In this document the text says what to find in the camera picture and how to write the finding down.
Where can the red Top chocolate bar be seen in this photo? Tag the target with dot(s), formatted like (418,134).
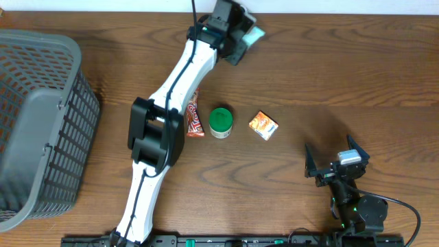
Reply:
(194,125)

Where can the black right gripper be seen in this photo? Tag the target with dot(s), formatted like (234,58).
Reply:
(325,175)

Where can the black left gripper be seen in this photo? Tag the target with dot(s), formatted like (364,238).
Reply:
(236,55)

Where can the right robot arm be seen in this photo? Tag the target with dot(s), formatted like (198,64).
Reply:
(362,216)

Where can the teal wet wipes pack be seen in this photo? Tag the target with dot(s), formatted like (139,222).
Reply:
(253,36)

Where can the orange tissue pack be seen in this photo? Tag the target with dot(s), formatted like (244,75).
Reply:
(263,125)

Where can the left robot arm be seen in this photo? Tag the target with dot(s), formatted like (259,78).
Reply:
(156,132)

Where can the grey plastic basket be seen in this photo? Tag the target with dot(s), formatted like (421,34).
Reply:
(49,116)

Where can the green lid jar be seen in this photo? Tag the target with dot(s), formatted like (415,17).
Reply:
(221,123)

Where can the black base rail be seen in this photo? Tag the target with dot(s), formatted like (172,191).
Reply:
(295,240)

